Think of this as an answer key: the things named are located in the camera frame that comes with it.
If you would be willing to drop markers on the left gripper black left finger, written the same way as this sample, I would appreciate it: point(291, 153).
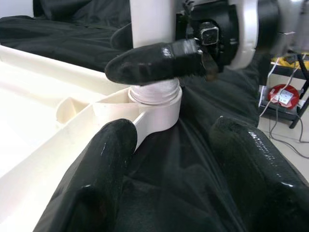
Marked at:
point(94, 188)

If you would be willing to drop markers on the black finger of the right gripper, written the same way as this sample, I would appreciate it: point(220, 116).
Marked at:
point(123, 38)

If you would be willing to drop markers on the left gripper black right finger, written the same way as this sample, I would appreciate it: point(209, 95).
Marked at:
point(263, 183)

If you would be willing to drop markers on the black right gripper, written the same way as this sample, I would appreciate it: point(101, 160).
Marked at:
point(227, 36)

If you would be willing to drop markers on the white plastic table leg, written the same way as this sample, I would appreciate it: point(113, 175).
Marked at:
point(152, 21)

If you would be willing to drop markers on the white plastic table top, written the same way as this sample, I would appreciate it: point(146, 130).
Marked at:
point(36, 125)

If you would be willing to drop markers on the black nylon cloth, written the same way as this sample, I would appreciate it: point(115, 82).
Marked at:
point(72, 31)

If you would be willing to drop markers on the white power adapter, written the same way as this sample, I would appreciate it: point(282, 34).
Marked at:
point(286, 96)

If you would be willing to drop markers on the red round power socket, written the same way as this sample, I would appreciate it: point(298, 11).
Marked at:
point(295, 99)

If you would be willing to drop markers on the yellow object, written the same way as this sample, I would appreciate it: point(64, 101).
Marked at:
point(285, 61)

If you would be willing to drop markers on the black shelf frame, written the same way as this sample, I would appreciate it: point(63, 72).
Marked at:
point(298, 116)

